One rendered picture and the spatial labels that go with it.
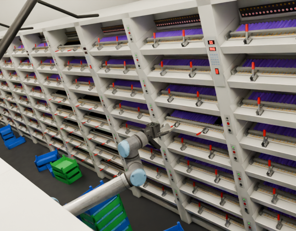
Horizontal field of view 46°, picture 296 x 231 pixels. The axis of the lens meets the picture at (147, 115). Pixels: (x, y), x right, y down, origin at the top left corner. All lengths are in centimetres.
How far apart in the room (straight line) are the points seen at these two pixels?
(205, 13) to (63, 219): 159
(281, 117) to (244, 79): 26
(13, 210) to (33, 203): 2
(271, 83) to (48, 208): 147
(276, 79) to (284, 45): 20
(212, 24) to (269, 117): 55
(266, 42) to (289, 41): 11
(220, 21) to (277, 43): 35
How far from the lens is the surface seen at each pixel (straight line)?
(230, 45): 182
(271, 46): 169
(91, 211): 279
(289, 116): 182
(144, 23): 242
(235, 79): 189
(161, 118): 253
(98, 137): 366
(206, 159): 235
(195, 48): 198
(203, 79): 202
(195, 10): 218
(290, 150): 192
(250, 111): 194
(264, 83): 177
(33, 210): 42
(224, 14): 189
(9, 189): 49
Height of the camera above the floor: 192
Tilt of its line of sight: 21 degrees down
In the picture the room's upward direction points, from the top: 17 degrees counter-clockwise
